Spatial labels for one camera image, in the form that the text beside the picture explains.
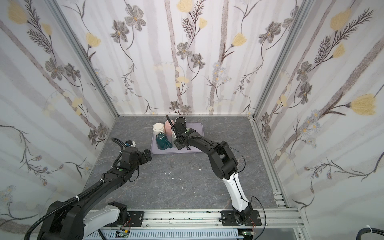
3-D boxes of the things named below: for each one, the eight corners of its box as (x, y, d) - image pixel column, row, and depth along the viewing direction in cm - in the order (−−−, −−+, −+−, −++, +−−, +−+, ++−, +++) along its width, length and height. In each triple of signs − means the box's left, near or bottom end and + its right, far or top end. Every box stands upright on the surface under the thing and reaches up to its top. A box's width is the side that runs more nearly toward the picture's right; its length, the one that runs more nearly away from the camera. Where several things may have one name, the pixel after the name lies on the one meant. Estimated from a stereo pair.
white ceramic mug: (154, 136, 110) (151, 130, 103) (155, 129, 114) (153, 122, 108) (164, 137, 110) (162, 130, 103) (165, 129, 114) (164, 122, 108)
